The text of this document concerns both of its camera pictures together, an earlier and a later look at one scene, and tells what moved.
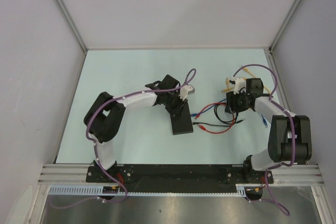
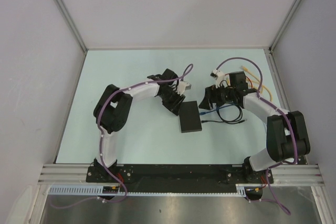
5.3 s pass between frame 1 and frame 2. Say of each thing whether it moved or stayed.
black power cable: moved
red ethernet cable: moved
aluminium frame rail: stayed
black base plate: stayed
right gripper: moved
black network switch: moved
